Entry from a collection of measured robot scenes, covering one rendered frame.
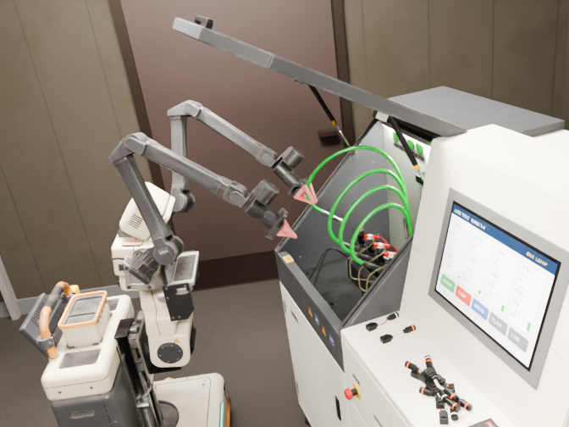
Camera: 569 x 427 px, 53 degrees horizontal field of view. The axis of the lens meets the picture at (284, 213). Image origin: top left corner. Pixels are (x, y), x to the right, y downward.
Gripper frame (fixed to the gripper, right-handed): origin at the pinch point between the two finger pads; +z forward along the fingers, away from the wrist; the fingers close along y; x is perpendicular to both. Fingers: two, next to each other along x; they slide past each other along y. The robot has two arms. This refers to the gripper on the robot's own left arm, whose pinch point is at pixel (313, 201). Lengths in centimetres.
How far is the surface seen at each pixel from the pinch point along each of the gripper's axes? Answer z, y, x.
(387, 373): 56, -54, 0
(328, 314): 33.9, -25.9, 16.0
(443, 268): 47, -38, -29
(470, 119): 22, 9, -60
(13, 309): -119, 65, 247
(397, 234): 32, 42, 1
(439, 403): 69, -64, -11
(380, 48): -53, 157, -38
